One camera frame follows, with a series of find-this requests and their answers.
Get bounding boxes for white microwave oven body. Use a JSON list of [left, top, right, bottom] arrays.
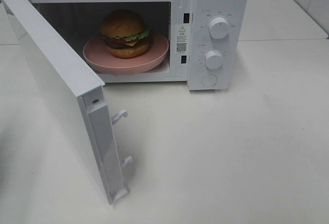
[[29, 0, 247, 90]]

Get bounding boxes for white timer knob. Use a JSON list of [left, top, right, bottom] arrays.
[[205, 50, 224, 70]]

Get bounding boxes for white microwave door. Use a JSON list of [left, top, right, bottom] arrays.
[[1, 0, 132, 203]]

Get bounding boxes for white warning label sticker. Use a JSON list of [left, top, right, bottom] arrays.
[[174, 24, 190, 54]]

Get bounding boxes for toy hamburger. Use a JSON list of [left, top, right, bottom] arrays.
[[101, 9, 151, 59]]

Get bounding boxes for round white door button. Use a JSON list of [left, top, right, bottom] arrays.
[[202, 74, 217, 87]]

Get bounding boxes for upper white power knob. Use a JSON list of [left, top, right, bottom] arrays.
[[208, 16, 230, 39]]

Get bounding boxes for pink round plate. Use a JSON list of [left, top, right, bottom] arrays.
[[83, 32, 169, 75]]

